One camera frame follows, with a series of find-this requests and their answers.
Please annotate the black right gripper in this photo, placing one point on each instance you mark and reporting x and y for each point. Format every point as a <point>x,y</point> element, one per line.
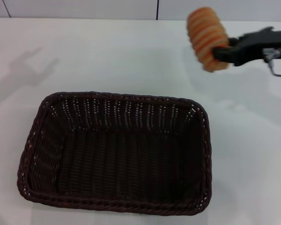
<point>260,47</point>

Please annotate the dark brown wicker basket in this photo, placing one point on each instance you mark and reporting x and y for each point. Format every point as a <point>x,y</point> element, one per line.
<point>121,159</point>

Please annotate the orange striped bread roll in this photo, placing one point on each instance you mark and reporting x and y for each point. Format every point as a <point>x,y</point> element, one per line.
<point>207,38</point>

